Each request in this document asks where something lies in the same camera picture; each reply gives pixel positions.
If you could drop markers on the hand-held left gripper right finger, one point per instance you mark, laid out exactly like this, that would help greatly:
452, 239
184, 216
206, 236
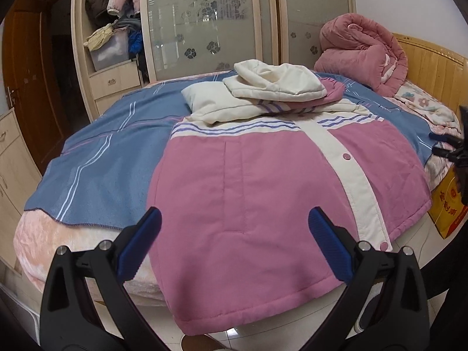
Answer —
329, 245

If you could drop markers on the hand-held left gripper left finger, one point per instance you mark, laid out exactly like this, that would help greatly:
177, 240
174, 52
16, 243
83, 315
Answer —
140, 243

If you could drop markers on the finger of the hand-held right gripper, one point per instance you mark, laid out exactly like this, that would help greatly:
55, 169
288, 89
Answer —
448, 151

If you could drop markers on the pink and cream hooded jacket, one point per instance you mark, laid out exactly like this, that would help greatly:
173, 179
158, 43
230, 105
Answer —
263, 190

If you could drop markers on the yellow cardboard box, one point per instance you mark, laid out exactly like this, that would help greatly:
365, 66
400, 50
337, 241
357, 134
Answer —
448, 204

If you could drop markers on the floral pillow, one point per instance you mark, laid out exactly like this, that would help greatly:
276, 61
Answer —
427, 108

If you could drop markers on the peach fleece bed sheet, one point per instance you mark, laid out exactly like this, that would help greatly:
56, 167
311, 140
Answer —
62, 248

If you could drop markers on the white bed base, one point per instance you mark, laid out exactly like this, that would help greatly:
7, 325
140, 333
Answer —
292, 318

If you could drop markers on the wooden headboard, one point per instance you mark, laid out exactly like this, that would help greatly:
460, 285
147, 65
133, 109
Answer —
435, 65

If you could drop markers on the blue striped blanket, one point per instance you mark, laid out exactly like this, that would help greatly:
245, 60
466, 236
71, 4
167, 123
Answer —
109, 146

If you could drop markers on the pink quilt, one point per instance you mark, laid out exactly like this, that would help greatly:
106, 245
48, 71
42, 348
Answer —
351, 51

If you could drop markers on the beige wardrobe drawer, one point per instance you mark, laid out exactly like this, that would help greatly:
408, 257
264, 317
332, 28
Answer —
115, 78
117, 104

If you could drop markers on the light wooden cabinet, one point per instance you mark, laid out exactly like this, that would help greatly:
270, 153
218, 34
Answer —
12, 175

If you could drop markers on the beige wardrobe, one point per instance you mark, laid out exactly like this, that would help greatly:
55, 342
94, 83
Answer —
81, 62

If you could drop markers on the clear plastic storage box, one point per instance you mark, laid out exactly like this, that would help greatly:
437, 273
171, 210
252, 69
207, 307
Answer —
109, 53

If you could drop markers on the brown wooden door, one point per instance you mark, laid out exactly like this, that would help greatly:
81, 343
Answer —
33, 80

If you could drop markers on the frosted glass wardrobe door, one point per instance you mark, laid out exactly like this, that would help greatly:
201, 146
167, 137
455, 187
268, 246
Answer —
314, 3
204, 22

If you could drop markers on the blue garment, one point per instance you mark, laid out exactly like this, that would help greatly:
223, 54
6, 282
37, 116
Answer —
135, 42

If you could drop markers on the yellow cloth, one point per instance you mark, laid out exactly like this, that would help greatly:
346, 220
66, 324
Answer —
100, 36

